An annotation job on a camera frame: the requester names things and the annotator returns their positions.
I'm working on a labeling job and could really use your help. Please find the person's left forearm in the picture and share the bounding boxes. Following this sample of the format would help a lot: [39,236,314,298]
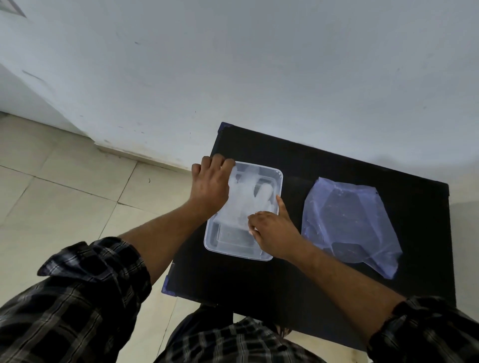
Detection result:
[118,198,216,285]

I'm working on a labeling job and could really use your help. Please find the person's right hand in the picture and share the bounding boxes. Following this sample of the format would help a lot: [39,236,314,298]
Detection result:
[247,195,311,262]

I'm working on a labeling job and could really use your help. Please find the clear plastic container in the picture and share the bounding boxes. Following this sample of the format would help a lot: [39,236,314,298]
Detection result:
[204,161,284,262]

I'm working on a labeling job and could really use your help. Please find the black trousers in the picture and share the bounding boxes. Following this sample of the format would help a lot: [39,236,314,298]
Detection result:
[164,303,235,349]

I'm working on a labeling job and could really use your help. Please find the purple translucent plastic bag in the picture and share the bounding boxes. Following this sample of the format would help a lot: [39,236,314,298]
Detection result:
[301,177,403,280]

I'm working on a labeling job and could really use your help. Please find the person's right forearm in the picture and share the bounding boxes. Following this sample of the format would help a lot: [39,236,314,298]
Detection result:
[291,241,407,343]

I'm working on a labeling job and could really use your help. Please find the clear plastic glove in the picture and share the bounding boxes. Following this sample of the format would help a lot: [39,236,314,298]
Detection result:
[215,166,279,231]
[221,166,279,225]

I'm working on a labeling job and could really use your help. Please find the white wall switch plate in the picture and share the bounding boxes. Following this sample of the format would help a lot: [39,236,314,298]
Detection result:
[0,0,27,18]

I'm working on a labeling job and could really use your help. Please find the person's left hand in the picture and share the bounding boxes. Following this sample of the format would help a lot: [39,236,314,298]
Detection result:
[189,154,237,220]

